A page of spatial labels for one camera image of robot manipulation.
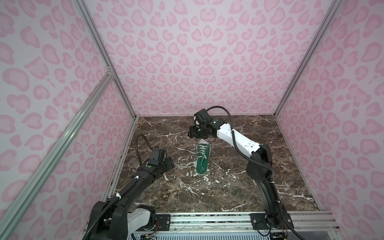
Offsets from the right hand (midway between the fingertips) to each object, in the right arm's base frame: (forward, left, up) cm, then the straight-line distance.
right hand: (192, 133), depth 88 cm
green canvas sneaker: (-6, -7, -13) cm, 16 cm away
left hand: (-13, +13, -10) cm, 21 cm away
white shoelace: (-2, -6, -14) cm, 15 cm away
